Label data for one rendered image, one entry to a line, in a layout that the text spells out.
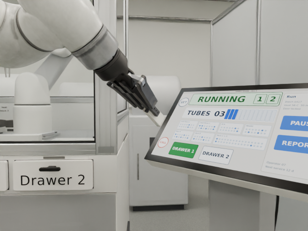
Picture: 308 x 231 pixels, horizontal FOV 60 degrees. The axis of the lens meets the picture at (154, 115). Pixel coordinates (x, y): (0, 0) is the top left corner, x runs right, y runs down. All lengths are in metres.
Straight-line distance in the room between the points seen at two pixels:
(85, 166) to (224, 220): 0.52
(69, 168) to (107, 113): 0.25
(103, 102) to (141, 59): 3.38
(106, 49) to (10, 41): 0.19
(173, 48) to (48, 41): 3.98
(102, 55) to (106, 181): 0.61
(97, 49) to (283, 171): 0.48
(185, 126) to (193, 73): 3.67
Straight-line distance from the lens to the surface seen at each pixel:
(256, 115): 0.79
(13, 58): 0.65
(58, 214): 1.14
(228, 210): 0.86
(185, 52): 4.52
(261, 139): 0.73
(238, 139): 0.75
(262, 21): 2.28
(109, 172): 1.05
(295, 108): 0.77
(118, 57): 0.58
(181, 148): 0.82
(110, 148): 1.03
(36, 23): 0.55
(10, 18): 0.62
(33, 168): 1.10
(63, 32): 0.53
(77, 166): 1.05
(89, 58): 0.56
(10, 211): 1.20
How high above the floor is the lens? 1.15
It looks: 3 degrees down
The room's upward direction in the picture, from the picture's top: straight up
